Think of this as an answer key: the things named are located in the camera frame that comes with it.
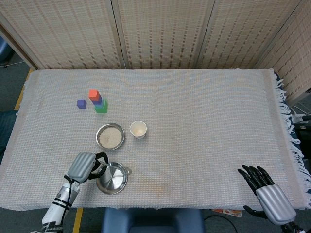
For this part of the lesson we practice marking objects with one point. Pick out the blue rounded seat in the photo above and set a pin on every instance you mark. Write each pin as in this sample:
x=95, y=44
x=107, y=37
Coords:
x=5, y=51

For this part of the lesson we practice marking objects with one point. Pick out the purple foam cube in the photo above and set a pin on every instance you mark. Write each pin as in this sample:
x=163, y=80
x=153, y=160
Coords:
x=81, y=104
x=98, y=101

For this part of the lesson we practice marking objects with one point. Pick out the orange foam cube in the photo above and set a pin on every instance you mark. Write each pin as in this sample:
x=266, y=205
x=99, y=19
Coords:
x=93, y=94

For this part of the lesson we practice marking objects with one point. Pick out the green foam cube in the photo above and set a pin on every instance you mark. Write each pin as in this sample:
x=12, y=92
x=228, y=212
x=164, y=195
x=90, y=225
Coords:
x=102, y=110

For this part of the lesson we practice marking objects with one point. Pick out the metal spoon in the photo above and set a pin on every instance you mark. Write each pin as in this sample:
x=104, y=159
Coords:
x=114, y=166

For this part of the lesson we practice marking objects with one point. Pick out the steel plate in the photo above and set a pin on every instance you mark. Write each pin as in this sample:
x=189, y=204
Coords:
x=111, y=182

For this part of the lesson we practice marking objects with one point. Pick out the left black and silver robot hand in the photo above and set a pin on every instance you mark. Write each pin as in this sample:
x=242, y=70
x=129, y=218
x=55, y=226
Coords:
x=81, y=167

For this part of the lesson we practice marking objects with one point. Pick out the steel bowl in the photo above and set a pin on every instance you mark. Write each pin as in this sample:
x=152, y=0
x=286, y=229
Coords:
x=98, y=142

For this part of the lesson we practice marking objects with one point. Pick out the orange and white paper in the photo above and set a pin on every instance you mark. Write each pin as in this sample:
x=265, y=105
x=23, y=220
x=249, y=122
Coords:
x=228, y=212

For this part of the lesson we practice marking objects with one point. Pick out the white power strip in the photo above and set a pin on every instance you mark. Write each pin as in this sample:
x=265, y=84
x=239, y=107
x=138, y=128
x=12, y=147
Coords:
x=300, y=117

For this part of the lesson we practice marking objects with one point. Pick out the bamboo folding screen panel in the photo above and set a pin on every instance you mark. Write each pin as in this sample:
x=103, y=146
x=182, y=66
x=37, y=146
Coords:
x=294, y=60
x=243, y=31
x=162, y=31
x=60, y=31

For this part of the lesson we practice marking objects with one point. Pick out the white woven tablecloth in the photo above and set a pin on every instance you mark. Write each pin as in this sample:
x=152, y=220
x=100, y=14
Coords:
x=194, y=145

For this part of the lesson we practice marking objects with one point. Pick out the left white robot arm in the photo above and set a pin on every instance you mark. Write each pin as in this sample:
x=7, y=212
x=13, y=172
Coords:
x=54, y=213

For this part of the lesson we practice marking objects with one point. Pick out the black box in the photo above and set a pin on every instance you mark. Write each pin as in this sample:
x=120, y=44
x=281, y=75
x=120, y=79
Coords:
x=303, y=138

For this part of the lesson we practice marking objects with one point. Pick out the white paper cup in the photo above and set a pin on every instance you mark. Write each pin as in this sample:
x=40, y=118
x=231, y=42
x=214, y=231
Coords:
x=138, y=129

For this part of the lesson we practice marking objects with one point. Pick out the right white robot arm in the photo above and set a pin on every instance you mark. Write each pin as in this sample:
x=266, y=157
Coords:
x=290, y=228

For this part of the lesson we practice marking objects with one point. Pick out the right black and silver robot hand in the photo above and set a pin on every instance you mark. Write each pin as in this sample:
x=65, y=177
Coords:
x=275, y=204

